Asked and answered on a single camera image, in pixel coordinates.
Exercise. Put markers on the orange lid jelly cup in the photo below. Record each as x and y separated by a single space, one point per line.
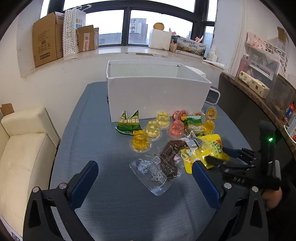
211 113

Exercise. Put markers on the clear plastic drawer unit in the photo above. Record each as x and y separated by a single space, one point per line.
264 59

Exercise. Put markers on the large cardboard box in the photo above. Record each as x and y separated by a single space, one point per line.
48 38

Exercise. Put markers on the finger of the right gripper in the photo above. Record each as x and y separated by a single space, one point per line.
214 162
234 153

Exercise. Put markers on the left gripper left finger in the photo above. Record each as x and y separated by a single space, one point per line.
40 223

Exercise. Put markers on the small open cardboard box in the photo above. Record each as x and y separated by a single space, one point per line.
88 38

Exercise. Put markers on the black window frame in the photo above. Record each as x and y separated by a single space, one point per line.
131 22

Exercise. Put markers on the cream leather sofa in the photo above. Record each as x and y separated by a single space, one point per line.
28 147

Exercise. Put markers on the white storage box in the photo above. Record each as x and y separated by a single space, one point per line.
150 86

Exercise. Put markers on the pink jelly cup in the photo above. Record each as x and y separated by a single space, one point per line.
176 129

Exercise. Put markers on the dark yellow jelly cup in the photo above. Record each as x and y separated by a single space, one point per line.
140 141

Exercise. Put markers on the white patterned paper bag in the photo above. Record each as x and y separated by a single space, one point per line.
74 18

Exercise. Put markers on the black silver framed device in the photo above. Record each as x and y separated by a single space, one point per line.
213 96

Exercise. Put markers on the cream printed tissue box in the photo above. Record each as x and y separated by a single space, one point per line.
256 85

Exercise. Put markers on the small silver wrapper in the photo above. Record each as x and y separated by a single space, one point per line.
193 138

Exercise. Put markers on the clear pack brown snack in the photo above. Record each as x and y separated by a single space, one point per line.
157 173

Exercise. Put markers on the orange round fruit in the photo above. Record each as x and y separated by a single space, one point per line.
158 26

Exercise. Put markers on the dark transparent bin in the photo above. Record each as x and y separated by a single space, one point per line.
280 96

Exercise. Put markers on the white foam box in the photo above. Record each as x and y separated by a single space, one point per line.
159 39

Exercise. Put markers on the red jelly cup rear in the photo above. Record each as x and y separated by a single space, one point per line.
177 115

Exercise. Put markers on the person's right hand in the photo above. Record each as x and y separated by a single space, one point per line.
271 198

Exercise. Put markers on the landscape printed long box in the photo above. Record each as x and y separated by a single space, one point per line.
190 48

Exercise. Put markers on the green triangular snack pack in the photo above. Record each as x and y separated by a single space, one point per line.
128 125

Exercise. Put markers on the wooden side shelf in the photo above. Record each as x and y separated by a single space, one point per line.
246 109

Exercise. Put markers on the yellow snack bag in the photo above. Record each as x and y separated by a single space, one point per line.
200 148

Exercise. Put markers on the blue grey table mat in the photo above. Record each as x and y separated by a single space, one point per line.
119 206

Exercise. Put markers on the small green snack bag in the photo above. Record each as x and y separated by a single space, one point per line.
194 124

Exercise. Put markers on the pale yellow jelly cup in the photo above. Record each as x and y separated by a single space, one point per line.
153 130
163 119

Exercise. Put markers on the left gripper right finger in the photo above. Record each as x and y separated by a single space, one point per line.
240 212

